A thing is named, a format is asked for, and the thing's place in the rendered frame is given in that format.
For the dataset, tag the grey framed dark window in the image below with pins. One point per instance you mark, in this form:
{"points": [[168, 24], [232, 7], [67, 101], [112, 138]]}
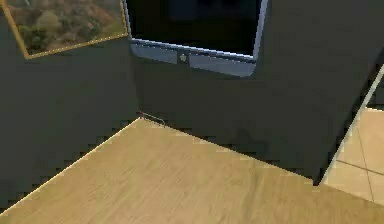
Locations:
{"points": [[200, 26]]}

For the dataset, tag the gold framed landscape picture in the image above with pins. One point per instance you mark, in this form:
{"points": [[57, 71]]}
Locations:
{"points": [[66, 23]]}

